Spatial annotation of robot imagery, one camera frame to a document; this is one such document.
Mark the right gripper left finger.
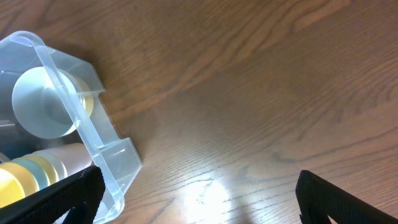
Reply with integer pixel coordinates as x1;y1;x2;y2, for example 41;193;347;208
1;166;105;224

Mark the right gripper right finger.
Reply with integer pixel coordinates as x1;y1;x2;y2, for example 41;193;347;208
295;170;397;224

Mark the pink cup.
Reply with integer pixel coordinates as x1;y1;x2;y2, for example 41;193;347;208
47;143;92;176

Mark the yellow small bowl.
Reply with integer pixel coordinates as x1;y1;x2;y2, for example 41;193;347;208
55;69;94;137

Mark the grey-blue small bowl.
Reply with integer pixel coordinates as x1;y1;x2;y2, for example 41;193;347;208
12;67;76;139

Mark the cream cup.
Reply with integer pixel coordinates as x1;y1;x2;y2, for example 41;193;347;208
34;151;68;180

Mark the light blue cup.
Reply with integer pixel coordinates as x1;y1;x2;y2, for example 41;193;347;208
11;158;50;190

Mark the yellow cup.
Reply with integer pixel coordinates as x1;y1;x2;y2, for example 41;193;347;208
0;169;25;208
1;162;39;197

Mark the clear plastic storage container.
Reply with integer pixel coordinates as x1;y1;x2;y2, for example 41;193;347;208
1;31;141;223

